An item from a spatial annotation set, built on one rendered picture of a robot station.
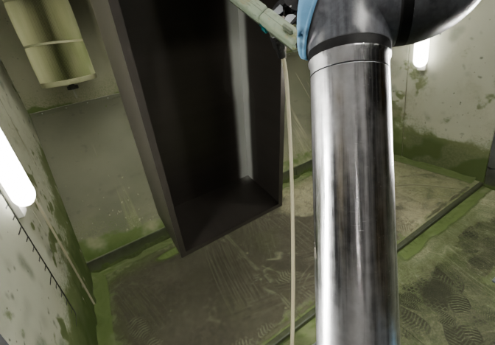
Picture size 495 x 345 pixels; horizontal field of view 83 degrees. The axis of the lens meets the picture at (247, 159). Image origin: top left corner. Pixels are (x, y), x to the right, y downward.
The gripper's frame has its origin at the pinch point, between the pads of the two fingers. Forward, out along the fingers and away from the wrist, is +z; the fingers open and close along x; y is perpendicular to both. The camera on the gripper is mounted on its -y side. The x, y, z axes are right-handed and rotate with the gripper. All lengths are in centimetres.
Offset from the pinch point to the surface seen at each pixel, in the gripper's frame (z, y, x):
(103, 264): 161, 89, 25
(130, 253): 148, 99, 21
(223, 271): 100, 95, -34
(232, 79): 14, 48, 27
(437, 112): -90, 166, -57
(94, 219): 145, 84, 51
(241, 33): -3.4, 35.6, 32.6
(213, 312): 109, 73, -48
